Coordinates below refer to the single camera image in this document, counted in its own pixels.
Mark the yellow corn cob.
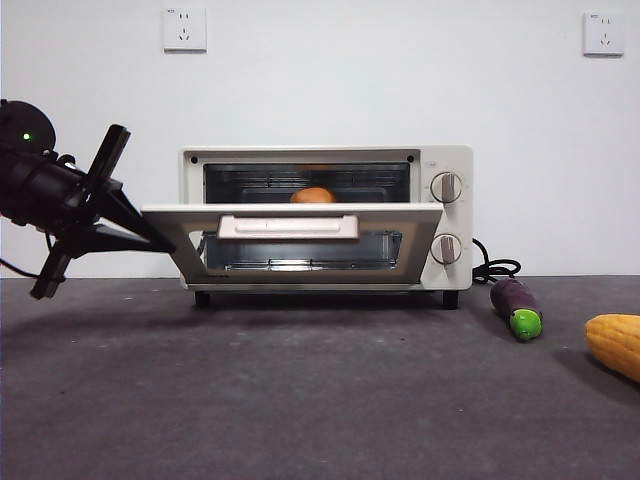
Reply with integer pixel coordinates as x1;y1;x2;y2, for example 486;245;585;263
583;313;640;385

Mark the black oven power cable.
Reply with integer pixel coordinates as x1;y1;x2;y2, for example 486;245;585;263
471;238;522;286

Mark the white wall socket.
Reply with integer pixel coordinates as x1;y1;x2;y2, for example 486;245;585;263
162;7;208;54
582;12;625;57

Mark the white toaster oven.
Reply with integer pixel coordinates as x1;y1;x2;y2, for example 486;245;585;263
178;144;474;310

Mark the oven door with beige handle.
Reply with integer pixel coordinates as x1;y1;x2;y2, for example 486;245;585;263
139;202;445;287

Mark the purple toy eggplant green stem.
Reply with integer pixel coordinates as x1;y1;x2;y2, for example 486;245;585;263
489;278;544;344

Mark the orange brown potato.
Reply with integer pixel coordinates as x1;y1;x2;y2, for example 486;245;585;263
289;187;336;205

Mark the beige oven knob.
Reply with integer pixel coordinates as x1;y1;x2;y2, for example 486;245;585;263
429;172;464;206
429;233;464;267

